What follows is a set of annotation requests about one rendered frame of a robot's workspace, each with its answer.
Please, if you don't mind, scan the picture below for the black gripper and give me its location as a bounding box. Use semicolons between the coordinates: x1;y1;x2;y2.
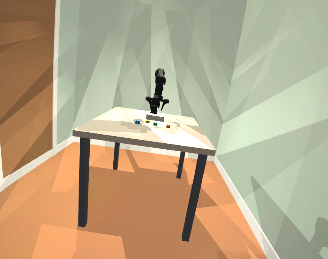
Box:
146;91;169;111

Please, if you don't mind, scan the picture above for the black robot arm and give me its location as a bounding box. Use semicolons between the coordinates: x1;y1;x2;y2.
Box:
150;68;166;114

